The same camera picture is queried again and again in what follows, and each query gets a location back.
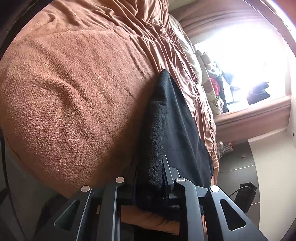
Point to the black power adapter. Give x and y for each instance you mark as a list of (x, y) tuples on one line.
[(242, 197)]

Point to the pink curtain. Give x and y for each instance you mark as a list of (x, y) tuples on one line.
[(254, 118), (208, 23)]

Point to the brown blanket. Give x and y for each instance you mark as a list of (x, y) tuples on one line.
[(69, 92)]

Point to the beige plush toy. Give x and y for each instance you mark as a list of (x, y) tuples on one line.
[(203, 56)]

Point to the dark hanging garment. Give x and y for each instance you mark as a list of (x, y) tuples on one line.
[(257, 93)]

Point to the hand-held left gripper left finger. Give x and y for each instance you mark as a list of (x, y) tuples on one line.
[(129, 185)]

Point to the black pants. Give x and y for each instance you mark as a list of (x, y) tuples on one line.
[(171, 120)]

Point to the red cloth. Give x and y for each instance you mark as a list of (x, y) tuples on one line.
[(216, 87)]

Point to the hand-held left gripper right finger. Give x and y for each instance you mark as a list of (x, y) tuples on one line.
[(171, 183)]

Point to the black cloth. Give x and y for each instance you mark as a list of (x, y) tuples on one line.
[(223, 97)]

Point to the bear printed cushion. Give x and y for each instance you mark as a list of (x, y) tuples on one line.
[(211, 97)]

